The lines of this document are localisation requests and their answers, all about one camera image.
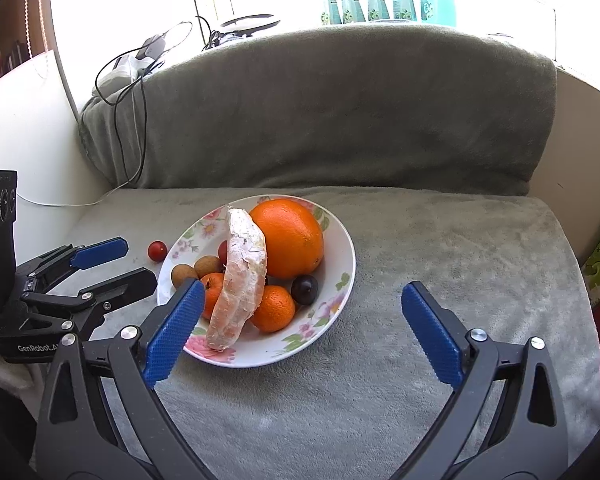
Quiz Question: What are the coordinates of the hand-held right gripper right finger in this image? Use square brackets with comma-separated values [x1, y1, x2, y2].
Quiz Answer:
[401, 281, 578, 480]

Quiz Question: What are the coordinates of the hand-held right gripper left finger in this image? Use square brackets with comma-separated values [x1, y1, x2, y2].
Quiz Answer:
[32, 278, 216, 480]

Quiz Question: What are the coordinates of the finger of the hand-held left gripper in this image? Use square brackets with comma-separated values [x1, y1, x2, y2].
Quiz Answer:
[15, 237, 129, 292]
[22, 267, 159, 341]

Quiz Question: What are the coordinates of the orange mandarin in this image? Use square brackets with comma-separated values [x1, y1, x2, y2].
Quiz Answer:
[250, 285, 297, 334]
[200, 272, 227, 321]

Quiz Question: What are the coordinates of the brown longan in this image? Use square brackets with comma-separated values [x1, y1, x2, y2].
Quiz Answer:
[193, 255, 224, 281]
[171, 263, 200, 290]

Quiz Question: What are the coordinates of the peeled pomelo segment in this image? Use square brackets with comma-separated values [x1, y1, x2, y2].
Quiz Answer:
[206, 206, 269, 352]

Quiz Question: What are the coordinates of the white floral plate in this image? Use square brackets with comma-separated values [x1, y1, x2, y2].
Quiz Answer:
[156, 194, 357, 369]

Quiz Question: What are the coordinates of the dark purple plum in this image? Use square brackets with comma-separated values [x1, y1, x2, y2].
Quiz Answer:
[291, 275, 319, 306]

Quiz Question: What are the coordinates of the light grey fleece blanket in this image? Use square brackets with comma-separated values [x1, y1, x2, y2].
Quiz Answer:
[27, 186, 600, 480]

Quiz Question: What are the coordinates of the large orange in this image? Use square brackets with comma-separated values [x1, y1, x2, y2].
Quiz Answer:
[249, 198, 325, 280]

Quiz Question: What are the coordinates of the white power adapter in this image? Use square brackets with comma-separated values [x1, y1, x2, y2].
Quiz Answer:
[102, 55, 156, 86]

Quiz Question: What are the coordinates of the wooden shelf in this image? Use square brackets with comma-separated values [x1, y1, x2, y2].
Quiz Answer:
[0, 0, 61, 93]

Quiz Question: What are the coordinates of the grey backrest cushion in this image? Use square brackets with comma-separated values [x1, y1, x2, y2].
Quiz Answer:
[77, 24, 558, 197]

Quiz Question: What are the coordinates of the black cable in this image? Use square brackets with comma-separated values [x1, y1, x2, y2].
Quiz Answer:
[80, 15, 221, 189]

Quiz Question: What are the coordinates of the black round ring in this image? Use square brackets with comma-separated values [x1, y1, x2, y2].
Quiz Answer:
[219, 14, 281, 29]

